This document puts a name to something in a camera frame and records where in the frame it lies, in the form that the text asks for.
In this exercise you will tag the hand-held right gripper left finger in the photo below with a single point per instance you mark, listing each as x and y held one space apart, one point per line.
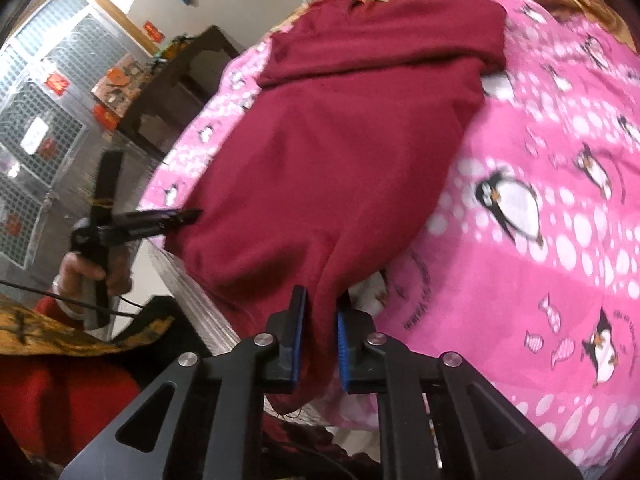
299 330

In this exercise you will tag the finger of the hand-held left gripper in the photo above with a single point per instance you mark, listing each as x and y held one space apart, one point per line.
160 215
145 230

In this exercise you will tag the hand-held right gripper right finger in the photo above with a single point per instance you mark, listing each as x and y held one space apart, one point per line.
342 350

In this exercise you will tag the dark red knit sweater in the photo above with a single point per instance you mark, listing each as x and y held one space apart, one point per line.
340 160

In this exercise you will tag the person's left forearm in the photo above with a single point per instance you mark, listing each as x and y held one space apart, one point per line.
60 305

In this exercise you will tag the person's left hand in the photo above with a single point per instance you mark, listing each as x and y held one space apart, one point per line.
75 272

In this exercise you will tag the gold patterned garment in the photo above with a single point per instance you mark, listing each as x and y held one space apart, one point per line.
60 335

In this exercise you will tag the red paper sticker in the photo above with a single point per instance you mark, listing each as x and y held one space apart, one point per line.
153 31
57 83
107 116

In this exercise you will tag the white paper sign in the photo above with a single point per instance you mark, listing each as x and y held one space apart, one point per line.
36 133

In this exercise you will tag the orange box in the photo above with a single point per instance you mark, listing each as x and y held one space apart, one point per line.
120 80

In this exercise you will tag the red garment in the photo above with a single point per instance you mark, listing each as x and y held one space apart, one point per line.
60 400

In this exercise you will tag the dark wooden side table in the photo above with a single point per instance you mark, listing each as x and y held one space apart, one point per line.
200 55

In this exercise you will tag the green toy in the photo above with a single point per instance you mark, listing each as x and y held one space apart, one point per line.
172 46

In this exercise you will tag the metal grid window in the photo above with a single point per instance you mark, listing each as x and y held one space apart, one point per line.
60 35

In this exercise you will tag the pink penguin print blanket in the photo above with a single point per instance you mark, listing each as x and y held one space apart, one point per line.
550 260

